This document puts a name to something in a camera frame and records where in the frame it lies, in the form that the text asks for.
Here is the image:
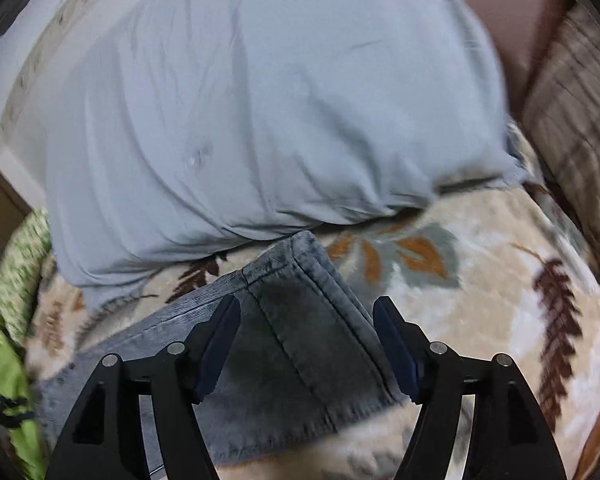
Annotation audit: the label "beige leaf print blanket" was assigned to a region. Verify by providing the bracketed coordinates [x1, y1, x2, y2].
[22, 120, 600, 480]

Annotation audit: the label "grey denim pants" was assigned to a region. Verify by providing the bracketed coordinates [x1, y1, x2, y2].
[32, 230, 412, 480]

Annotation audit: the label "brown wooden furniture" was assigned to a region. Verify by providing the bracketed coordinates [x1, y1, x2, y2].
[0, 147, 37, 266]

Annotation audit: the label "white mattress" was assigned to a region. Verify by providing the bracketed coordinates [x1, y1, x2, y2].
[0, 0, 148, 211]

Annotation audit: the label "lime green cloth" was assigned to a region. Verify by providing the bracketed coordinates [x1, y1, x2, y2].
[0, 310, 48, 480]

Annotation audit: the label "green patterned cloth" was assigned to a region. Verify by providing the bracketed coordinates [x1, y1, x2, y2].
[0, 207, 56, 347]

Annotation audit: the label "light blue pillow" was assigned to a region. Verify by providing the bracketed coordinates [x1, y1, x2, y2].
[44, 0, 529, 307]

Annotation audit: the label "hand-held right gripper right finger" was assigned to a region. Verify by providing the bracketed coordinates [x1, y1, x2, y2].
[372, 296, 569, 480]

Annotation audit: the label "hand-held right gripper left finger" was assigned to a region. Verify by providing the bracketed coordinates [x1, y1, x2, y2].
[44, 294, 242, 480]

